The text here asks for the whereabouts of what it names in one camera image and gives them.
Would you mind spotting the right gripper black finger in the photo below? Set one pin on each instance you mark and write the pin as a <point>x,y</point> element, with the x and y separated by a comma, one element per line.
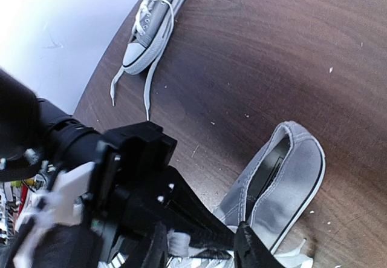
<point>249,250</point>

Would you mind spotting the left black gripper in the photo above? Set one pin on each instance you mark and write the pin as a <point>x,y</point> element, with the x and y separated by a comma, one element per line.
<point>125,193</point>

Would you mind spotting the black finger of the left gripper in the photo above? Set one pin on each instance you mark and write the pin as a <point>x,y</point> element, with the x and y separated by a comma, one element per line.
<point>187,214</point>

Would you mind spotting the grey sneaker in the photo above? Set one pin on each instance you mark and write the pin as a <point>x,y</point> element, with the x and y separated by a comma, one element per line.
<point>270,195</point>
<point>152,29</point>

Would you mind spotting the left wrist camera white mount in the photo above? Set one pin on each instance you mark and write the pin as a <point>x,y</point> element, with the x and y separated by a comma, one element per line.
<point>53,205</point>

